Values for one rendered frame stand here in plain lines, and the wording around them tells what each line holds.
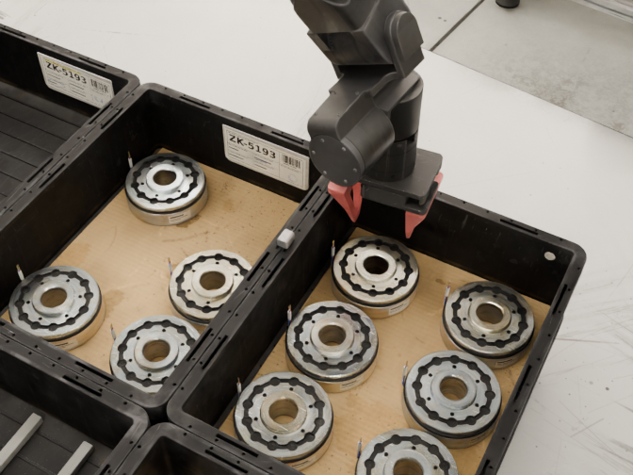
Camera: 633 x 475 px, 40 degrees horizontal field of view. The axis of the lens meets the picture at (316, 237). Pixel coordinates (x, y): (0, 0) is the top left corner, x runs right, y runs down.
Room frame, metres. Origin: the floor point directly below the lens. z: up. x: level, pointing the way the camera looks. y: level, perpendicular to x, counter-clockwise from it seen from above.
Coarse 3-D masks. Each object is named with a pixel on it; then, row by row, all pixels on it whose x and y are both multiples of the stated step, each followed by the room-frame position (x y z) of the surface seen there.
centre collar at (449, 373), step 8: (440, 376) 0.49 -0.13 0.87; (448, 376) 0.49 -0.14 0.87; (456, 376) 0.49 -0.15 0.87; (464, 376) 0.49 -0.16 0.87; (432, 384) 0.48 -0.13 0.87; (440, 384) 0.48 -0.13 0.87; (464, 384) 0.49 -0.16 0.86; (472, 384) 0.48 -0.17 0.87; (432, 392) 0.47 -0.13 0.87; (440, 392) 0.47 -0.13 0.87; (472, 392) 0.47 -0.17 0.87; (440, 400) 0.46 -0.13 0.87; (448, 400) 0.46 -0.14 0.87; (464, 400) 0.46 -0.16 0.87; (472, 400) 0.46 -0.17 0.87; (448, 408) 0.46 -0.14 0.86; (456, 408) 0.45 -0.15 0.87; (464, 408) 0.46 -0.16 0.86
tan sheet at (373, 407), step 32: (416, 256) 0.69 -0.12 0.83; (320, 288) 0.63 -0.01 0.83; (384, 320) 0.59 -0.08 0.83; (416, 320) 0.59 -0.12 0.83; (384, 352) 0.54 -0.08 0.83; (416, 352) 0.55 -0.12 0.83; (384, 384) 0.50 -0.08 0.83; (512, 384) 0.51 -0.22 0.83; (288, 416) 0.46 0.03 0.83; (352, 416) 0.46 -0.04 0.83; (384, 416) 0.46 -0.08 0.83; (352, 448) 0.43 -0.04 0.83; (480, 448) 0.43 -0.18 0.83
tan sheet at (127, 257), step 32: (224, 192) 0.79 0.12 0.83; (256, 192) 0.79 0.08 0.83; (96, 224) 0.73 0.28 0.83; (128, 224) 0.73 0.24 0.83; (192, 224) 0.73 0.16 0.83; (224, 224) 0.73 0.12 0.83; (256, 224) 0.73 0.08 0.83; (64, 256) 0.68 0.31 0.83; (96, 256) 0.68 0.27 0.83; (128, 256) 0.68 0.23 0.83; (160, 256) 0.68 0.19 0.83; (256, 256) 0.68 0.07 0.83; (128, 288) 0.63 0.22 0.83; (160, 288) 0.63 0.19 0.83; (128, 320) 0.58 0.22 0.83; (96, 352) 0.54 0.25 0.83
